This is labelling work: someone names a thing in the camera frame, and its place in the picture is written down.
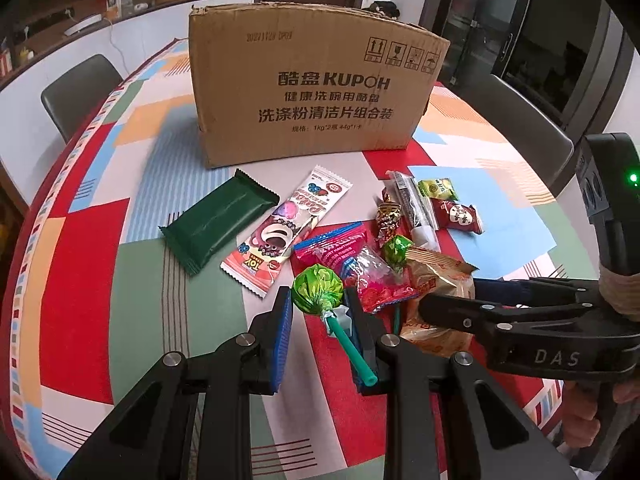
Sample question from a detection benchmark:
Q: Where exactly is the dark green snack bar packet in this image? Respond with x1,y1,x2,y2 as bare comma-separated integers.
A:
159,169,281,276

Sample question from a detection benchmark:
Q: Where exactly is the small green lollipop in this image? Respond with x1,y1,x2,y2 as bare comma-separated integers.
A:
381,235,415,336

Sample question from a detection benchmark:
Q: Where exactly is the black glass sliding door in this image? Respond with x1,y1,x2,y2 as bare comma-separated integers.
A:
432,0,621,131

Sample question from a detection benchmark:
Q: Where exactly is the black and white stick packet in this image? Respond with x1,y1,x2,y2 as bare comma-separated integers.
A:
385,170,441,251

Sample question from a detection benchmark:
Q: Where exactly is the brown cardboard box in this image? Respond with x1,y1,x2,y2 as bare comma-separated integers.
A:
188,1,451,170

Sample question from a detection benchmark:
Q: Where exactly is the orange bread packet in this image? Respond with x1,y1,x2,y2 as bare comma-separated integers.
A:
400,247,478,358

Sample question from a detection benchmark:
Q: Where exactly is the white power cable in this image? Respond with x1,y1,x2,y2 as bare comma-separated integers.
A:
106,20,128,78

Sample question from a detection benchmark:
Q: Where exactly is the long pink snack packet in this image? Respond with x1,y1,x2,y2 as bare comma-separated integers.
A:
221,166,353,298

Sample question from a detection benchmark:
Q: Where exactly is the clear pink candy bag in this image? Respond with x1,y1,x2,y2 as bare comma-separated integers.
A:
340,242,418,313

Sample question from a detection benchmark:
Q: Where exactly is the small green yellow candy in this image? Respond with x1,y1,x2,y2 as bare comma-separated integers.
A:
417,177,458,202

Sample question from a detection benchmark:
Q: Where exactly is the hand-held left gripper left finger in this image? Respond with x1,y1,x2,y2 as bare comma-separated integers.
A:
57,287,296,480

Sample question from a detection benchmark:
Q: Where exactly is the person's right hand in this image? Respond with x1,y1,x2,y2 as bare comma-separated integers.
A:
562,384,602,457

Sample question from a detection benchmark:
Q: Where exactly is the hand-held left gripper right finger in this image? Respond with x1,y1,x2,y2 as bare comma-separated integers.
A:
342,287,576,480

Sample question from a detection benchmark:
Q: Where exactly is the large green lollipop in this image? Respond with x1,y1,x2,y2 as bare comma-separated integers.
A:
291,262,376,388

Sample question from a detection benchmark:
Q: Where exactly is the red and blue snack packet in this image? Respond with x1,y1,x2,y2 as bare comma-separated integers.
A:
292,221,371,273

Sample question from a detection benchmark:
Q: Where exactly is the gold and red candy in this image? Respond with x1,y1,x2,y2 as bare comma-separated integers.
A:
376,200,403,246

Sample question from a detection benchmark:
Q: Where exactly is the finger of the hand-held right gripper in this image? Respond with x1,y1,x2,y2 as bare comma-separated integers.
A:
472,278,608,306
419,292,621,343

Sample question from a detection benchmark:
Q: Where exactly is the grey dining chair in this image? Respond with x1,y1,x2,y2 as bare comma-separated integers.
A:
462,74,575,196
40,54,124,143

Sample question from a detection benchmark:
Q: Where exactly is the colourful patchwork tablecloth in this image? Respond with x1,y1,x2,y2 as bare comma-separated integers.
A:
10,37,601,480

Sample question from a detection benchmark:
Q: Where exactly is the dark red candy packet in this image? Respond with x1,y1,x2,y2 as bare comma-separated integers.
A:
431,197,485,235

